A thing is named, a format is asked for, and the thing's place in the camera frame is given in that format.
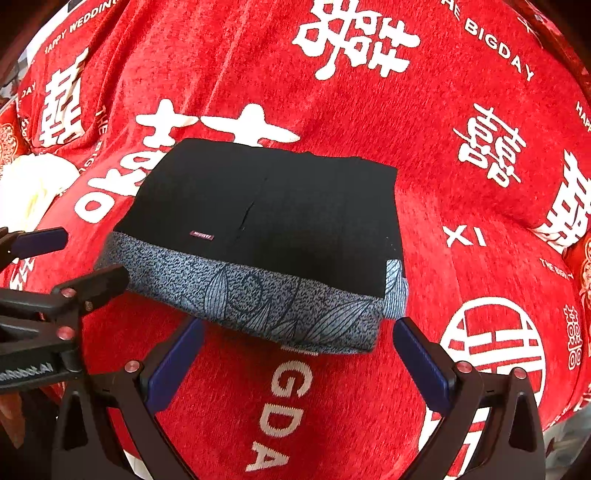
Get red printed blanket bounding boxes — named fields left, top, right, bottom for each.
left=0, top=0, right=591, bottom=480

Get black pants with grey waistband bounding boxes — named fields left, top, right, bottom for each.
left=93, top=137, right=409, bottom=355

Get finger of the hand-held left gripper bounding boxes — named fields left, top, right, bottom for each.
left=0, top=226, right=70, bottom=266
left=0, top=265, right=131, bottom=342

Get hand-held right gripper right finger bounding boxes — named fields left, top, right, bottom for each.
left=392, top=316, right=548, bottom=480

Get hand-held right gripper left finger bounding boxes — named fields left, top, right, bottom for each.
left=51, top=316, right=206, bottom=480

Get white cloth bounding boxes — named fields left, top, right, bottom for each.
left=0, top=156, right=80, bottom=232

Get red patterned cushion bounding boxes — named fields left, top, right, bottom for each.
left=564, top=231, right=591, bottom=333
left=0, top=99, right=29, bottom=162

